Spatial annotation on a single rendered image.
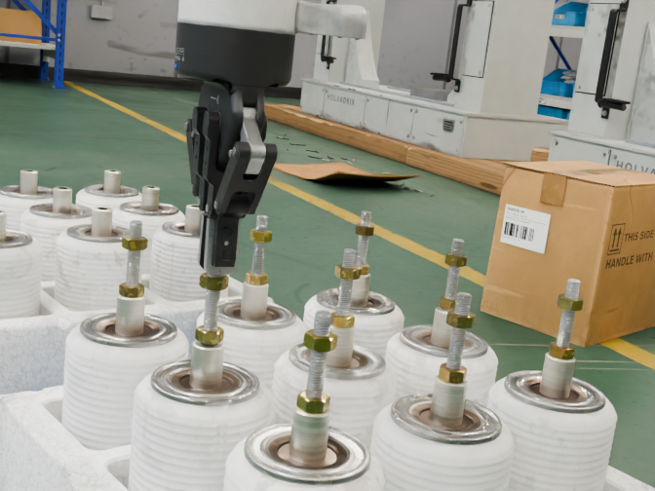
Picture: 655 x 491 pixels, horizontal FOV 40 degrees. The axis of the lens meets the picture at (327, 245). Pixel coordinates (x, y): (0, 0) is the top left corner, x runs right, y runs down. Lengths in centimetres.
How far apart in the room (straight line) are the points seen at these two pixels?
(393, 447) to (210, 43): 28
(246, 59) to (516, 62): 333
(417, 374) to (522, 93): 320
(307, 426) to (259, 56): 22
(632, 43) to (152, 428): 279
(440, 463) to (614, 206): 113
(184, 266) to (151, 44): 587
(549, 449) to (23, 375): 54
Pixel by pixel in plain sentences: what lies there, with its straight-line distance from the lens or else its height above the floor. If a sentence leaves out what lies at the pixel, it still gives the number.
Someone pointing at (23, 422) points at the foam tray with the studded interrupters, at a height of 18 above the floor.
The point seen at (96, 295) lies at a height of 19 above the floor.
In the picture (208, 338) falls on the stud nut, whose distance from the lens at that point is 62.
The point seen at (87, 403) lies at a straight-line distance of 72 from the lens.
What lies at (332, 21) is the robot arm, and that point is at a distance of 57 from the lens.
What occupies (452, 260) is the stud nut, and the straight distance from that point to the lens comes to 76.
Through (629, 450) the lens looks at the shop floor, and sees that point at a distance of 131.
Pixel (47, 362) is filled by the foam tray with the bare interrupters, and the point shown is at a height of 14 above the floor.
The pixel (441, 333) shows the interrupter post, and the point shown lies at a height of 26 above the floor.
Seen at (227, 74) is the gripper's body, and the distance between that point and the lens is 56.
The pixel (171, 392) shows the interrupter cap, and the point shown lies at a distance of 61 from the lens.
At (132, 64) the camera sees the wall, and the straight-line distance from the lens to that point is 686.
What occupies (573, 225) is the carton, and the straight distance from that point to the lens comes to 170.
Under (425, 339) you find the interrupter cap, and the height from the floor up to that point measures 25.
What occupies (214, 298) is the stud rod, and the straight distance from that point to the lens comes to 61.
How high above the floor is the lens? 49
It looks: 13 degrees down
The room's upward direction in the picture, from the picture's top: 6 degrees clockwise
